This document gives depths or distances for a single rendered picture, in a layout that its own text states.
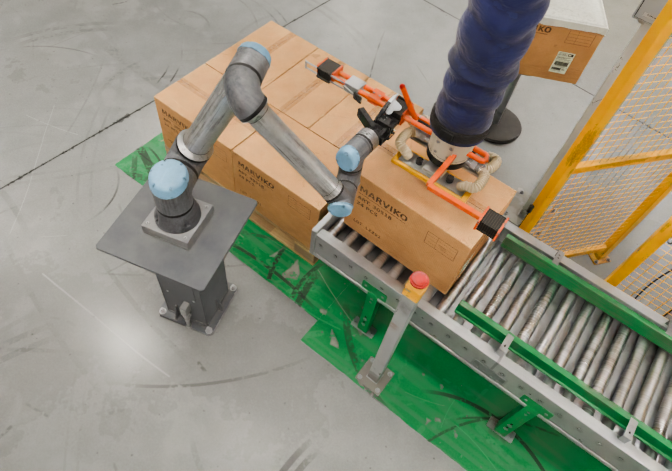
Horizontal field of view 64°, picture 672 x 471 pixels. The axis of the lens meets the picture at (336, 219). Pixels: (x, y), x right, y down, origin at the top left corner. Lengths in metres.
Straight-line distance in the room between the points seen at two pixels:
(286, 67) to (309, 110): 0.39
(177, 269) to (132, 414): 0.88
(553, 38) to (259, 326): 2.33
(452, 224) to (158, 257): 1.21
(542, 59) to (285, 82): 1.55
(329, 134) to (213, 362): 1.36
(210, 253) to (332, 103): 1.31
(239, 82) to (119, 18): 3.16
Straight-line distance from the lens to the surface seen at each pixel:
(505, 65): 1.79
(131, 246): 2.37
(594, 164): 2.66
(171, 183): 2.12
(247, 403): 2.81
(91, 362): 3.02
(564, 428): 2.60
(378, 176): 2.32
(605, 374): 2.67
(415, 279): 1.95
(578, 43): 3.54
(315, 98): 3.21
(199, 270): 2.26
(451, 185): 2.14
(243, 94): 1.72
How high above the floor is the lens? 2.70
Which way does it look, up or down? 54 degrees down
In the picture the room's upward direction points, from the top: 10 degrees clockwise
